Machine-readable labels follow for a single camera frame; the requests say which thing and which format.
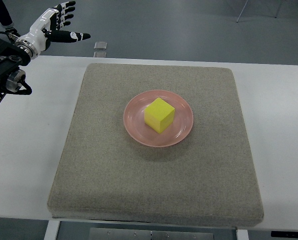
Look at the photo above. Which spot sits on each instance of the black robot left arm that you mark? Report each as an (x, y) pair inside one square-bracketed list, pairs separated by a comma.
[(12, 78)]

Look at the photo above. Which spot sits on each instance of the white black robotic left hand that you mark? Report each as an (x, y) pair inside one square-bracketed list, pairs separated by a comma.
[(47, 29)]

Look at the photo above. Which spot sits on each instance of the beige fabric mat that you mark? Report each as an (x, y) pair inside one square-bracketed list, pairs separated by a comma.
[(207, 179)]

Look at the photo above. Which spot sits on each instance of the pink plate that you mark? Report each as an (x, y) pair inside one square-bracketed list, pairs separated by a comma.
[(134, 123)]

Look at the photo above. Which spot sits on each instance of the person in dark clothing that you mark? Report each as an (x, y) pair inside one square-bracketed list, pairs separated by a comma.
[(6, 20)]

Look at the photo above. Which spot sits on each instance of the chair legs in background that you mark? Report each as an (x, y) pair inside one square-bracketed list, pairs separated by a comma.
[(272, 9)]

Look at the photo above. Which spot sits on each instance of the small clear floor plate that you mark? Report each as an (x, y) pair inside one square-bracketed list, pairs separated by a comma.
[(100, 45)]

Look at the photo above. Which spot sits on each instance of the yellow cube block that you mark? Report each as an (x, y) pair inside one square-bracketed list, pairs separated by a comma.
[(159, 115)]

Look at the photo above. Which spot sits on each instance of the black label strip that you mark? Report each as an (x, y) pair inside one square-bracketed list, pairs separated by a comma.
[(284, 234)]

